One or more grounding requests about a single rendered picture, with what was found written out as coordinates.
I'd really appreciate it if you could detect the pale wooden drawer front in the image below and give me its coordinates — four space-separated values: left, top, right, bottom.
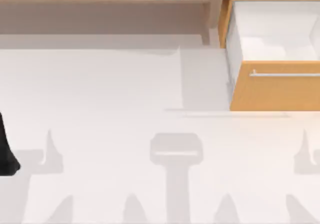
229 60 320 112

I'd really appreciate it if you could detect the pulled-out white drawer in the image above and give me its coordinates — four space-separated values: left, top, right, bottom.
225 0 320 91

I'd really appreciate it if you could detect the brown wooden open shelf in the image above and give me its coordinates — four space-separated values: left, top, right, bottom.
0 0 225 46

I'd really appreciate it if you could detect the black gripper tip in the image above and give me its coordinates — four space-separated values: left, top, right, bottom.
0 112 21 177

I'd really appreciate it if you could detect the long metal drawer handle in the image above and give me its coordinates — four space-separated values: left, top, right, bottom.
249 69 320 78

